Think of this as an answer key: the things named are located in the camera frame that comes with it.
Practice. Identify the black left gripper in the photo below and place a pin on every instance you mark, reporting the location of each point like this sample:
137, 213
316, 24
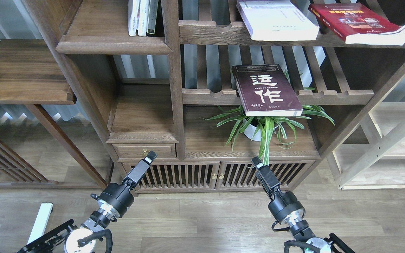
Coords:
116, 198

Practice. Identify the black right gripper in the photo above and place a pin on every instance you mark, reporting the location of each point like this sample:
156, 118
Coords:
284, 206

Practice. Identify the maroon book white characters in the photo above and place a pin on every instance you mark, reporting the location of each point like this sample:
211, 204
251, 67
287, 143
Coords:
265, 91

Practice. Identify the red hardcover book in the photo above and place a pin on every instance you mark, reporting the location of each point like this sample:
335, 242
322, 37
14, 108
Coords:
356, 24

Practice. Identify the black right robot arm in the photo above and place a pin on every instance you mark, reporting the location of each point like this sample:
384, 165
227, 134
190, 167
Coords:
306, 240

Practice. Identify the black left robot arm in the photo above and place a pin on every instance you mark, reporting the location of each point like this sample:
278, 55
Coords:
77, 239

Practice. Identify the light wooden shelf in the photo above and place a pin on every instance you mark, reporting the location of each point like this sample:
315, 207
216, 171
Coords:
380, 163

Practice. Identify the white plant pot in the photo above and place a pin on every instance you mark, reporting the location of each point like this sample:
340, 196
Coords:
253, 131

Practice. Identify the green spider plant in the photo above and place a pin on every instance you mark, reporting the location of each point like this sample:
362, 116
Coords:
283, 127

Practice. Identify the dark wooden bookshelf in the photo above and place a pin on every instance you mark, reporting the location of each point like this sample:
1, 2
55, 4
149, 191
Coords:
154, 92

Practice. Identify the white metal bar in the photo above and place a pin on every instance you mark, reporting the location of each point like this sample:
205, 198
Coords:
41, 221

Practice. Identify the white paperback book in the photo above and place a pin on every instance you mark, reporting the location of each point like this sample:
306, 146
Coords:
276, 20

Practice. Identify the white upright book middle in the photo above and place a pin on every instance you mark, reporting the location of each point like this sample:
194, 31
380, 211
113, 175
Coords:
143, 18

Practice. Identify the white upright book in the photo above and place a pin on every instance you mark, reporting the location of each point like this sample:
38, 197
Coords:
133, 14
143, 18

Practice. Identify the dark green upright book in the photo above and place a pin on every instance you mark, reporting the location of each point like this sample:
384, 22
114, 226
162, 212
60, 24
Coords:
152, 17

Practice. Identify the white upright book left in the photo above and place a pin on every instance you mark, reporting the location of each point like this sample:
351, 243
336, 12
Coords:
133, 14

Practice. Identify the dark wooden side table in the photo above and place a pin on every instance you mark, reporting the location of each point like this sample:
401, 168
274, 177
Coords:
30, 76

